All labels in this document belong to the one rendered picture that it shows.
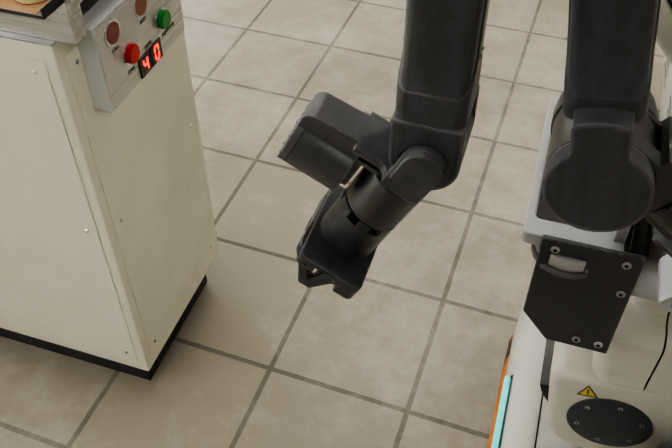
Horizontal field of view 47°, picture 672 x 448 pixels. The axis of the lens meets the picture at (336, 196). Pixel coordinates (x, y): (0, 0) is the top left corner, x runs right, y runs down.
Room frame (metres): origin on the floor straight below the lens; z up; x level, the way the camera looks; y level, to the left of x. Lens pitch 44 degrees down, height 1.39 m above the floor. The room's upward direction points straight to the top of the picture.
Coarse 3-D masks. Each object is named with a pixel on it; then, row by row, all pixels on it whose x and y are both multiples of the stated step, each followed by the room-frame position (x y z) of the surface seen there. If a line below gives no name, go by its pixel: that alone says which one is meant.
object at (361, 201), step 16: (352, 176) 0.48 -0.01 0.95; (368, 176) 0.48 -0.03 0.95; (352, 192) 0.49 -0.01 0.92; (368, 192) 0.47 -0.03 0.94; (384, 192) 0.47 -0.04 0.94; (352, 208) 0.48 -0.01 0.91; (368, 208) 0.47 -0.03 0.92; (384, 208) 0.46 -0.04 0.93; (400, 208) 0.46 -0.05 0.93; (368, 224) 0.47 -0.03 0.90; (384, 224) 0.47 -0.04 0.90
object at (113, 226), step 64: (0, 64) 0.88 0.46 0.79; (64, 64) 0.86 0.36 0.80; (0, 128) 0.89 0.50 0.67; (64, 128) 0.86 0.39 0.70; (128, 128) 0.96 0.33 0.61; (192, 128) 1.14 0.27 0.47; (0, 192) 0.91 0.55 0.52; (64, 192) 0.87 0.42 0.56; (128, 192) 0.92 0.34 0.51; (192, 192) 1.10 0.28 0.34; (0, 256) 0.93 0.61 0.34; (64, 256) 0.88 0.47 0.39; (128, 256) 0.88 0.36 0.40; (192, 256) 1.06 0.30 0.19; (0, 320) 0.95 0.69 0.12; (64, 320) 0.90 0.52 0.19; (128, 320) 0.85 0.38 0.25
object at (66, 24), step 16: (64, 0) 0.85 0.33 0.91; (80, 0) 0.87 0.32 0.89; (0, 16) 0.88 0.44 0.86; (16, 16) 0.87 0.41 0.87; (48, 16) 0.86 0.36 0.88; (64, 16) 0.85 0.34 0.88; (80, 16) 0.87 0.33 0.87; (16, 32) 0.88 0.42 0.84; (32, 32) 0.87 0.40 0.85; (48, 32) 0.86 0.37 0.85; (64, 32) 0.85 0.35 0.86; (80, 32) 0.86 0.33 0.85
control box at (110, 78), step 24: (120, 0) 0.97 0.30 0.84; (168, 0) 1.08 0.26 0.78; (96, 24) 0.90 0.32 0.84; (120, 24) 0.95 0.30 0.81; (144, 24) 1.00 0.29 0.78; (96, 48) 0.89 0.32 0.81; (120, 48) 0.94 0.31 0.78; (144, 48) 0.99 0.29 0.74; (168, 48) 1.05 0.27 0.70; (96, 72) 0.89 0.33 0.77; (120, 72) 0.92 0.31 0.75; (144, 72) 0.98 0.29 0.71; (96, 96) 0.89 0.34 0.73; (120, 96) 0.91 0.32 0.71
